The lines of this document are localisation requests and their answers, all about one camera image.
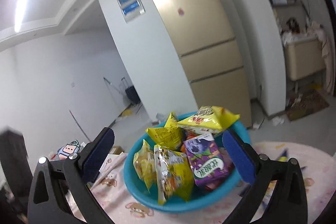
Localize dark blue snack bag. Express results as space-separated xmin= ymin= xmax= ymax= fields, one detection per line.
xmin=241 ymin=150 xmax=308 ymax=209

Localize purple drink carton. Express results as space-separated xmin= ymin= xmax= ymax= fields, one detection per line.
xmin=184 ymin=133 xmax=230 ymax=187

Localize yellow snack bag with cartoons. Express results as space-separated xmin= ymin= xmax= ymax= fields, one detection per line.
xmin=154 ymin=144 xmax=195 ymax=205

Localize yellow potato chips bag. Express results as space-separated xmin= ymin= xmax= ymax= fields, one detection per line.
xmin=146 ymin=112 xmax=184 ymax=151

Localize clear yellow chips bag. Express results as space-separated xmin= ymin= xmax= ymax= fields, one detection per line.
xmin=133 ymin=139 xmax=157 ymax=191

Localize red chocolate pie packet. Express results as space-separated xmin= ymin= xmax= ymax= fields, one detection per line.
xmin=205 ymin=147 xmax=235 ymax=192

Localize stack of books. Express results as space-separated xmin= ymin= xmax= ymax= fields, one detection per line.
xmin=48 ymin=140 xmax=86 ymax=161

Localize pink cartoon tablecloth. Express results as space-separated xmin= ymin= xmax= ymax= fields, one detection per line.
xmin=65 ymin=140 xmax=336 ymax=224

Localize black suitcase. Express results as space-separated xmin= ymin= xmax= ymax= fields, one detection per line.
xmin=121 ymin=77 xmax=141 ymax=105

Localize brown floor mat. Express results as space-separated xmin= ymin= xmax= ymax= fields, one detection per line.
xmin=285 ymin=89 xmax=330 ymax=122

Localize beige vanity cabinet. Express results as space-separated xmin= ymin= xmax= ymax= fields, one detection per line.
xmin=284 ymin=36 xmax=326 ymax=81

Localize pink towel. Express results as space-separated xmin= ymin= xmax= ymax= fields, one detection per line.
xmin=312 ymin=21 xmax=335 ymax=94

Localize grey electrical panel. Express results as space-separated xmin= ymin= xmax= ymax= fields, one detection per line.
xmin=117 ymin=0 xmax=145 ymax=23

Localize gold refrigerator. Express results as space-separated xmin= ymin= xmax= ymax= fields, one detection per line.
xmin=152 ymin=0 xmax=252 ymax=127

